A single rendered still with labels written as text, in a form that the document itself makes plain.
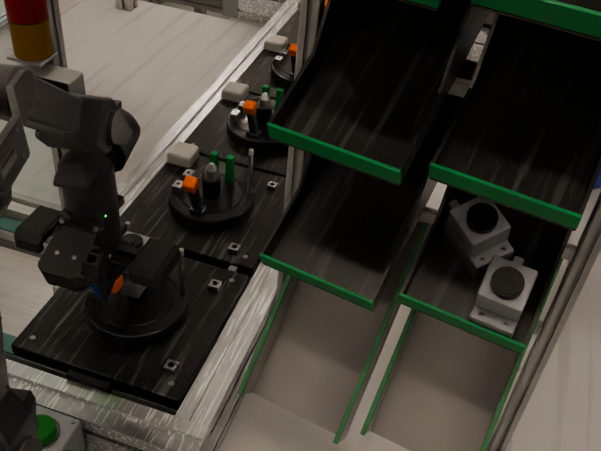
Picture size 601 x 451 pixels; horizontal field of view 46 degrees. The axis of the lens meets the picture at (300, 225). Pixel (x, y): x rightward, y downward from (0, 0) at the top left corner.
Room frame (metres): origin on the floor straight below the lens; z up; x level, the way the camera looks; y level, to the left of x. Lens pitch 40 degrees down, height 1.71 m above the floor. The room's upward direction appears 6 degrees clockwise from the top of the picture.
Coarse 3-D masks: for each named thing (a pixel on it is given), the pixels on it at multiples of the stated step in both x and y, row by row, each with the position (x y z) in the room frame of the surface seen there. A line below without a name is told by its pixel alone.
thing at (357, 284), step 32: (448, 96) 0.74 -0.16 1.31; (320, 160) 0.66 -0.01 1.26; (416, 160) 0.67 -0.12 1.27; (320, 192) 0.63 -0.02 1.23; (352, 192) 0.63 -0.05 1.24; (384, 192) 0.63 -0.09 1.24; (416, 192) 0.63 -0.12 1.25; (288, 224) 0.60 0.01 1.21; (320, 224) 0.60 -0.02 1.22; (352, 224) 0.59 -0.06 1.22; (384, 224) 0.59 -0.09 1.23; (416, 224) 0.59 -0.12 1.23; (288, 256) 0.56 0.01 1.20; (320, 256) 0.56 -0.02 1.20; (352, 256) 0.56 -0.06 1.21; (384, 256) 0.56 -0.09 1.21; (320, 288) 0.53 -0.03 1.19; (352, 288) 0.53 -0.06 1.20; (384, 288) 0.52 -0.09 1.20
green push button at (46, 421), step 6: (42, 414) 0.49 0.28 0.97; (42, 420) 0.48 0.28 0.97; (48, 420) 0.48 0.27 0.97; (54, 420) 0.48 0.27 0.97; (42, 426) 0.47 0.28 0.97; (48, 426) 0.47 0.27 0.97; (54, 426) 0.47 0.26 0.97; (42, 432) 0.46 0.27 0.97; (48, 432) 0.46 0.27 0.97; (54, 432) 0.46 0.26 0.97; (42, 438) 0.45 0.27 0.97; (48, 438) 0.46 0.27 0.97; (42, 444) 0.45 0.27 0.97
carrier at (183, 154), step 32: (192, 160) 1.02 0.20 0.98; (160, 192) 0.93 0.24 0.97; (224, 192) 0.92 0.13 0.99; (256, 192) 0.96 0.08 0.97; (128, 224) 0.84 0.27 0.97; (160, 224) 0.85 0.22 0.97; (192, 224) 0.85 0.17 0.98; (224, 224) 0.86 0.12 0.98; (256, 224) 0.88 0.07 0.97; (192, 256) 0.80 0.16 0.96; (224, 256) 0.79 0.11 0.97; (256, 256) 0.80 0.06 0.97
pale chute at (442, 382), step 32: (416, 320) 0.59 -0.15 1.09; (416, 352) 0.56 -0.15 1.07; (448, 352) 0.56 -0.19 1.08; (480, 352) 0.55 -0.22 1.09; (512, 352) 0.55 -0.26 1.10; (384, 384) 0.51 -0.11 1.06; (416, 384) 0.53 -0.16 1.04; (448, 384) 0.53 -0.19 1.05; (480, 384) 0.52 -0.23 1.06; (384, 416) 0.51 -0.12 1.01; (416, 416) 0.50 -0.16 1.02; (448, 416) 0.50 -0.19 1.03; (480, 416) 0.50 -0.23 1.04; (416, 448) 0.48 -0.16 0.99; (448, 448) 0.47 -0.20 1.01; (480, 448) 0.45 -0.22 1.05
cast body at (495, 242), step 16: (448, 208) 0.61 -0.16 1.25; (464, 208) 0.56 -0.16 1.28; (480, 208) 0.55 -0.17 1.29; (496, 208) 0.56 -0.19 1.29; (448, 224) 0.57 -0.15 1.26; (464, 224) 0.55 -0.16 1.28; (480, 224) 0.54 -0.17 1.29; (496, 224) 0.54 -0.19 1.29; (448, 240) 0.58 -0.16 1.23; (464, 240) 0.54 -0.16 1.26; (480, 240) 0.53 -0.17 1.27; (496, 240) 0.54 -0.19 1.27; (464, 256) 0.55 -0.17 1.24; (480, 256) 0.54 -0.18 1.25; (480, 272) 0.53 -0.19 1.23
